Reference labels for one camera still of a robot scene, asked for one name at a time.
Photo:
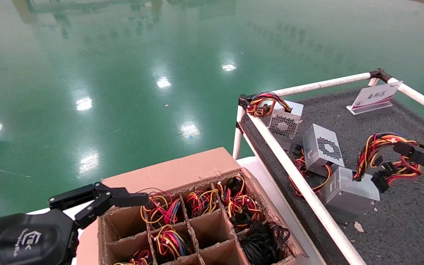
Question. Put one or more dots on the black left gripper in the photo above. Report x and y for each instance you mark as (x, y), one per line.
(20, 239)

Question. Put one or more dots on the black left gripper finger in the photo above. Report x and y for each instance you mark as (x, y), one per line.
(123, 198)

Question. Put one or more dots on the cardboard box with dividers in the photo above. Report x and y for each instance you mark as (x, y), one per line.
(168, 173)

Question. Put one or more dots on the dark grey felt mat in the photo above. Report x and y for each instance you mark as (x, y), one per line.
(363, 121)

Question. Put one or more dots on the clear acrylic sign holder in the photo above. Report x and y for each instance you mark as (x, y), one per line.
(375, 95)

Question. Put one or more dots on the black pipe joint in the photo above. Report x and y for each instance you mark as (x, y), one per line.
(380, 75)
(242, 99)

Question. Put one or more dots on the tan cardboard scrap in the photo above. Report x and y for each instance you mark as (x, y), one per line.
(359, 227)

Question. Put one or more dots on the white pipe frame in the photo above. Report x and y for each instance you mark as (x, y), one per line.
(326, 84)

